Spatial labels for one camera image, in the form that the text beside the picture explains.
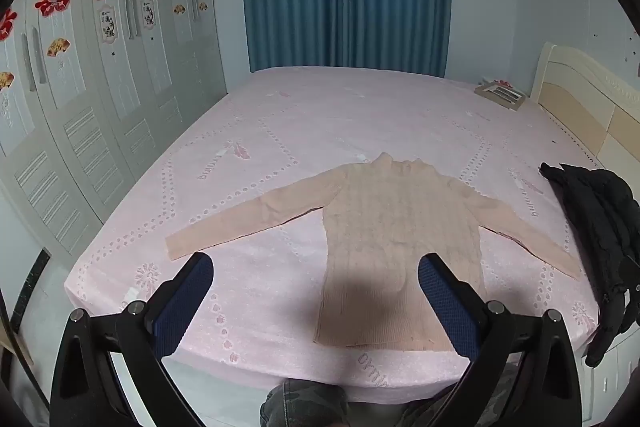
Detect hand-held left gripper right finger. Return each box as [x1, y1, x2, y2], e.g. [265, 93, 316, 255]
[417, 252, 583, 427]

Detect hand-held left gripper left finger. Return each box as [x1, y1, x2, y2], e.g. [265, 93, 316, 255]
[50, 252, 216, 427]

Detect beige knit sweater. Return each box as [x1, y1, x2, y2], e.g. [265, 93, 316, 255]
[165, 152, 583, 353]

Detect person's camouflage pants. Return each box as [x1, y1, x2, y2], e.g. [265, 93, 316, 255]
[259, 364, 523, 427]

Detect bed with pink sheet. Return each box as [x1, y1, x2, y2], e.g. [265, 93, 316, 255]
[64, 66, 601, 405]

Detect black jacket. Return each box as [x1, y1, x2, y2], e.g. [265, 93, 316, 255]
[539, 163, 640, 369]

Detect white wardrobe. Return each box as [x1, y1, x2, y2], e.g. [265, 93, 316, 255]
[0, 0, 228, 258]

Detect white nightstand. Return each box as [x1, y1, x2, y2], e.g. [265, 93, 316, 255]
[582, 342, 640, 427]

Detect beige box on nightstand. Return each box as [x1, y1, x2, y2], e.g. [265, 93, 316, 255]
[474, 78, 530, 112]

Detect cream headboard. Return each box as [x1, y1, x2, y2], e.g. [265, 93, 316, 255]
[529, 41, 640, 188]

